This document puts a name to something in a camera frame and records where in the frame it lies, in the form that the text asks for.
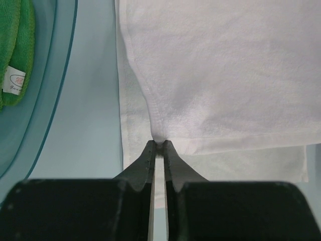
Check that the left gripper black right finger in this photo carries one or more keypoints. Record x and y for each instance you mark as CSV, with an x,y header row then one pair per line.
x,y
199,209

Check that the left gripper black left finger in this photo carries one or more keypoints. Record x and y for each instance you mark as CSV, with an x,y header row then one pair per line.
x,y
120,208

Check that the white towel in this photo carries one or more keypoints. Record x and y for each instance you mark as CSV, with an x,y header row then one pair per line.
x,y
234,85

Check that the translucent blue towel tray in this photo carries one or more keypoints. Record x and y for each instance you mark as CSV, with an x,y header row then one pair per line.
x,y
24,127

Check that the green towel in tray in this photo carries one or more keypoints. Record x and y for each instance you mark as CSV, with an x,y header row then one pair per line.
x,y
18,27

